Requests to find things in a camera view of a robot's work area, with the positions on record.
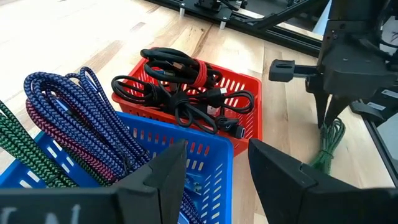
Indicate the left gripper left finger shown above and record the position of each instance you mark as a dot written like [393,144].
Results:
[171,180]

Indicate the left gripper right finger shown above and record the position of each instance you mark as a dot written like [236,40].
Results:
[276,180]

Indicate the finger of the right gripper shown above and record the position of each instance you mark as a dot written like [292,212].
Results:
[321,105]
[337,105]

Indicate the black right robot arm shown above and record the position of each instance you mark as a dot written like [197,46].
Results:
[351,21]

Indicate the blue plastic basket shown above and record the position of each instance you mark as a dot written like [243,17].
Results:
[228,168]

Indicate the red plastic basket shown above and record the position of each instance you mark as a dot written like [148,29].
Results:
[256,124]

